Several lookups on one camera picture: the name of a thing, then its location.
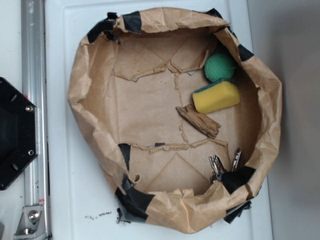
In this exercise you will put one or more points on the silver key bunch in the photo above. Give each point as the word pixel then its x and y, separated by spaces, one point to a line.
pixel 218 167

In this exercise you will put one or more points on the brown paper bag bin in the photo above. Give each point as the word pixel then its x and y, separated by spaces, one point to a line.
pixel 130 73

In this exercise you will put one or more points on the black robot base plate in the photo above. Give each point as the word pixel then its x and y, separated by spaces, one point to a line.
pixel 18 138

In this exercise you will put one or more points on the metal corner bracket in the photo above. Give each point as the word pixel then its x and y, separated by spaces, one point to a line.
pixel 31 224

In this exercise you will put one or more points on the green knitted ball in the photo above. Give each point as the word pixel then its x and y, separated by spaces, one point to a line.
pixel 219 66

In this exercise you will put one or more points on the aluminium profile rail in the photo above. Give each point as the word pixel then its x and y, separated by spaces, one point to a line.
pixel 36 175

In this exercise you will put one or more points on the yellow and green sponge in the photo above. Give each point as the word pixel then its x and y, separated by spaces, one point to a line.
pixel 216 96

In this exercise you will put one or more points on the brown wood piece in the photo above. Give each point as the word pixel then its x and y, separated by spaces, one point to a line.
pixel 200 121

